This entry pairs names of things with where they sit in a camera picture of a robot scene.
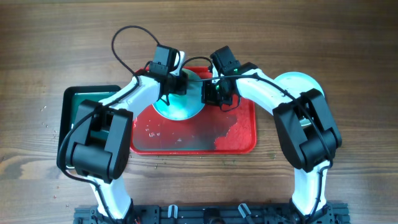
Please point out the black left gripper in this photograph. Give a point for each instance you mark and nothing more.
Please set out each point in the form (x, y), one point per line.
(179, 88)

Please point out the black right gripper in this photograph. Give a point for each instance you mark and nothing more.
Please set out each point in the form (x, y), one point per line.
(207, 98)

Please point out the white plate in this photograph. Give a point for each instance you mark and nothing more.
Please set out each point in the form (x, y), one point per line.
(181, 107)
(298, 81)

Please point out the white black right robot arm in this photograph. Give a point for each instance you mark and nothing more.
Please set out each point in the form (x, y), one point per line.
(307, 132)

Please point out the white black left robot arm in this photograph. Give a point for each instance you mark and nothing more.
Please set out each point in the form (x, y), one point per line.
(95, 150)

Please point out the red plastic tray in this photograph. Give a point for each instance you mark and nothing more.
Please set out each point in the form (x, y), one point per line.
(214, 130)

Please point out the dark green water tray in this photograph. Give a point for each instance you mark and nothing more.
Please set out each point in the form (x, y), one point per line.
(72, 98)

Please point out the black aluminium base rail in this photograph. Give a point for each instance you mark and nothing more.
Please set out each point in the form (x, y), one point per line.
(269, 213)

